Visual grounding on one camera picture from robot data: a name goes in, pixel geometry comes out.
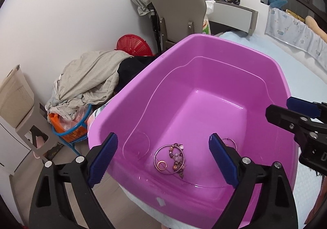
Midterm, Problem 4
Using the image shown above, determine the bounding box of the grey white desk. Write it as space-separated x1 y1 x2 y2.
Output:
207 1 258 36

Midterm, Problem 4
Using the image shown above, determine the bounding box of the purple plastic tub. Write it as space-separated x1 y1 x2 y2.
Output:
88 34 298 228

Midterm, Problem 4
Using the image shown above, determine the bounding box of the grey chair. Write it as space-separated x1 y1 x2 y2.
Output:
151 0 207 52

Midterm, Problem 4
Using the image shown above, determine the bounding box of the blue plush toy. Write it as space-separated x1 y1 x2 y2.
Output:
268 0 288 9

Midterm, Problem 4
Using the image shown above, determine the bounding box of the red plastic basket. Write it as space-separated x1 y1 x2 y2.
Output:
116 34 153 56

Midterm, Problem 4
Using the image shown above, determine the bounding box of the beige stool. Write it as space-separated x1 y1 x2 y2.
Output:
1 65 59 161

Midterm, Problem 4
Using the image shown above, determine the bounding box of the person's right hand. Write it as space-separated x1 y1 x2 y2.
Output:
304 198 324 224

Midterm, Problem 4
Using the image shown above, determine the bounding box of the tan teddy bear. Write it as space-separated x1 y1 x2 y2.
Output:
305 16 327 43

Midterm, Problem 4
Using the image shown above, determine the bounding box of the orange blue laundry basket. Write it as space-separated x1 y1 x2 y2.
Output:
48 104 93 156

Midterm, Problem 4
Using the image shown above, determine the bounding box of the silver hoop ring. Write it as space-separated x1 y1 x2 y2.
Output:
153 143 185 175

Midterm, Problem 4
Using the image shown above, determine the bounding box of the grey clothes pile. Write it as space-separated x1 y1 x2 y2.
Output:
45 50 131 120

